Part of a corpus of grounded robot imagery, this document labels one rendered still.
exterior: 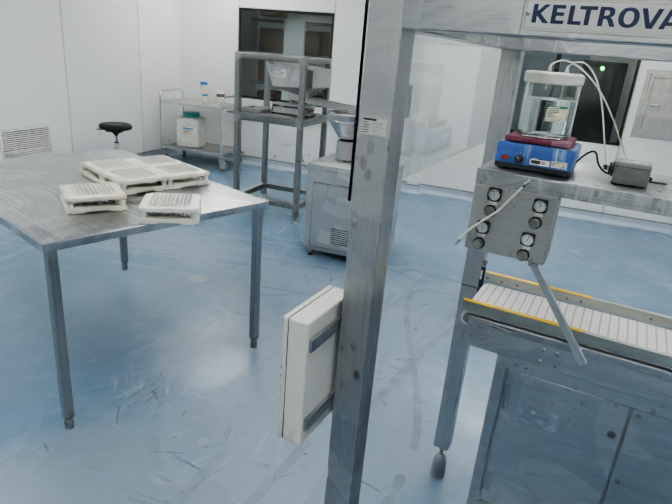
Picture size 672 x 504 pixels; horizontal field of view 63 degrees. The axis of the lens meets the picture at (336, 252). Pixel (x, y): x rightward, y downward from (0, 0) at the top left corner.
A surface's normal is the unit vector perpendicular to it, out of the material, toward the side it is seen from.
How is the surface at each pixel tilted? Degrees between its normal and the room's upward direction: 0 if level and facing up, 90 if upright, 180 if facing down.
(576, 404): 90
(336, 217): 90
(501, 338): 90
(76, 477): 0
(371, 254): 90
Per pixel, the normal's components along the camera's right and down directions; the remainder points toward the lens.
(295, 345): -0.40, 0.29
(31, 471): 0.07, -0.93
